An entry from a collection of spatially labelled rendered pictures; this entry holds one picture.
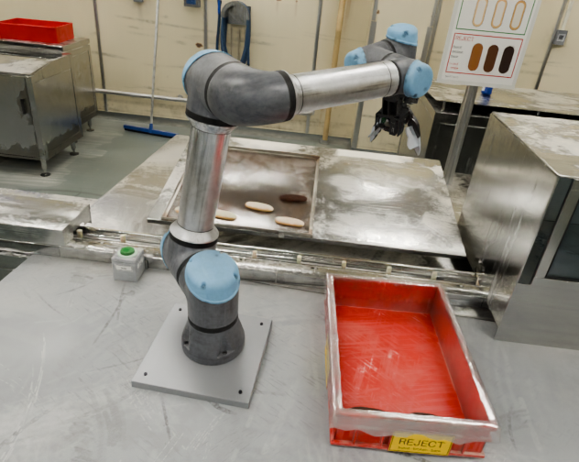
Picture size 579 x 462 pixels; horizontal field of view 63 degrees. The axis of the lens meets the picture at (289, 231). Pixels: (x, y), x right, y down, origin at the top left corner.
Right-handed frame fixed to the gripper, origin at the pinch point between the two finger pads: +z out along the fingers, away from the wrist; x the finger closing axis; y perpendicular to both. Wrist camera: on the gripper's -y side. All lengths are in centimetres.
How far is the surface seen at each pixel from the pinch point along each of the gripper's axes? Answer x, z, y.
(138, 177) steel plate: -104, 35, 21
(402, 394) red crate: 31, 24, 57
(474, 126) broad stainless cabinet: -15, 79, -155
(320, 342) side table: 7, 25, 54
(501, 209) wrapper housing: 32.6, 11.3, -1.8
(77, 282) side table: -59, 19, 78
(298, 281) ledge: -10.4, 27.9, 38.7
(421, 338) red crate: 28, 30, 37
